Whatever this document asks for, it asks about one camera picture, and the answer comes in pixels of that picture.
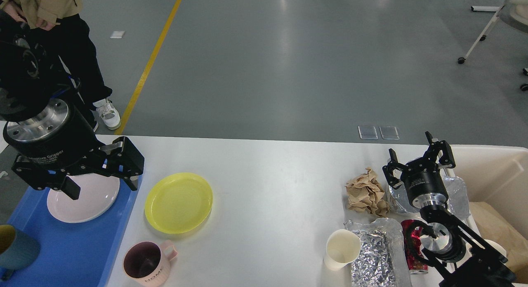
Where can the crumpled foil under gripper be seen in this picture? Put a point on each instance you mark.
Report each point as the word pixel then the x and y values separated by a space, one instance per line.
pixel 458 202

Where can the brown paper in bin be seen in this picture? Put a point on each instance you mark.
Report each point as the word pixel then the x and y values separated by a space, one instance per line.
pixel 492 226

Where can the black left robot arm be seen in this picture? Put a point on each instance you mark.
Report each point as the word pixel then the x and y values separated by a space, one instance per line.
pixel 29 80

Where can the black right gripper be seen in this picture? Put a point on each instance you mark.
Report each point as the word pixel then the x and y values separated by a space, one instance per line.
pixel 421 178

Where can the left floor plate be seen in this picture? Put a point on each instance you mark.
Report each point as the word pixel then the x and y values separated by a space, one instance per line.
pixel 367 132

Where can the crushed red can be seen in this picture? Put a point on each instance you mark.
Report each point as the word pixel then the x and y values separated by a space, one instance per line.
pixel 412 245

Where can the teal cup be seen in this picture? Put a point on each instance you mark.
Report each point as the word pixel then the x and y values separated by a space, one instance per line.
pixel 18 250

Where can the floor plate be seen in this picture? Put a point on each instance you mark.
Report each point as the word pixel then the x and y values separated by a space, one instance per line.
pixel 389 133
pixel 367 132

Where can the yellow plastic plate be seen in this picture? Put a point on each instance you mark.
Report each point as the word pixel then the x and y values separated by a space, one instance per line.
pixel 178 203

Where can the pink plate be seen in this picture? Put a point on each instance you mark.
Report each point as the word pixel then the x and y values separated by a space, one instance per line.
pixel 97 194

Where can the pink HOME mug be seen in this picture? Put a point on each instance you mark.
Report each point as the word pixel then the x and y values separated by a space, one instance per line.
pixel 148 263

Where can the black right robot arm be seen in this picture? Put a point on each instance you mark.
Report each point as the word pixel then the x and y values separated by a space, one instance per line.
pixel 440 239

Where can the right floor plate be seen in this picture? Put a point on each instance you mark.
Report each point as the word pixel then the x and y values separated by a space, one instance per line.
pixel 389 133

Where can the crumpled foil front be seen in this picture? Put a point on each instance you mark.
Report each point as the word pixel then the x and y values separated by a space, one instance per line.
pixel 381 261

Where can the beige plastic bin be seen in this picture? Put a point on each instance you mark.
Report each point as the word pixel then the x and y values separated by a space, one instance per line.
pixel 497 175

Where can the crumpled brown paper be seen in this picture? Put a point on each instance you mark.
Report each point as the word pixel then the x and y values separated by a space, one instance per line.
pixel 365 194

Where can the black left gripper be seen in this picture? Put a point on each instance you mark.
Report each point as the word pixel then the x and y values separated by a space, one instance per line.
pixel 59 138

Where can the white paper cup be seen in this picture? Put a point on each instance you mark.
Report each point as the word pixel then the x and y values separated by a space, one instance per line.
pixel 342 248

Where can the person in black trousers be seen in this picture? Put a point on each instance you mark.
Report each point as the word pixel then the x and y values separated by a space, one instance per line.
pixel 58 27

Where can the blue plastic tray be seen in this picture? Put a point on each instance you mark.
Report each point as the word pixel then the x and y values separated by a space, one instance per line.
pixel 72 254

